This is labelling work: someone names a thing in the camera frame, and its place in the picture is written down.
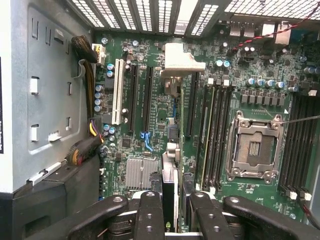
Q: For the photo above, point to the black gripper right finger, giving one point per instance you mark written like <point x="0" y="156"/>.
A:
<point x="207" y="220"/>

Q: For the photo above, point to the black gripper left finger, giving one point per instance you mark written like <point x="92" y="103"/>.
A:
<point x="150" y="217"/>

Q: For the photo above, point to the silver chipset heatsink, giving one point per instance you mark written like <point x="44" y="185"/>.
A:
<point x="140" y="172"/>

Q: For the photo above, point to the CPU socket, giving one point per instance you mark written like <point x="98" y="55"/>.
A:
<point x="255" y="147"/>

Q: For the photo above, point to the green motherboard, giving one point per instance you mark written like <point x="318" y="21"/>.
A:
<point x="160" y="125"/>

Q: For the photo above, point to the blue expansion slot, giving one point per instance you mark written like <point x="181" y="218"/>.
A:
<point x="175" y="110"/>

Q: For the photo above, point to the black plastic shroud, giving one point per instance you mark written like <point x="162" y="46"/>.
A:
<point x="37" y="205"/>

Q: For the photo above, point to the black expansion slot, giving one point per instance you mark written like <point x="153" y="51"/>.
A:
<point x="133" y="100"/>
<point x="193" y="105"/>
<point x="147" y="100"/>

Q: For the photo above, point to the white expansion slot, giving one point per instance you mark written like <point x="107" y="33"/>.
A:
<point x="118" y="92"/>

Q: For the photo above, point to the CPU socket locking lever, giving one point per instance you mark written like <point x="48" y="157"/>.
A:
<point x="300" y="119"/>

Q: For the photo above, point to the silver power supply unit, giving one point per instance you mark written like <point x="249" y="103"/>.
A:
<point x="50" y="100"/>

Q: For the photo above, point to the open black PC case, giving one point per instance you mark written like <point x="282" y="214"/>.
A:
<point x="130" y="12"/>

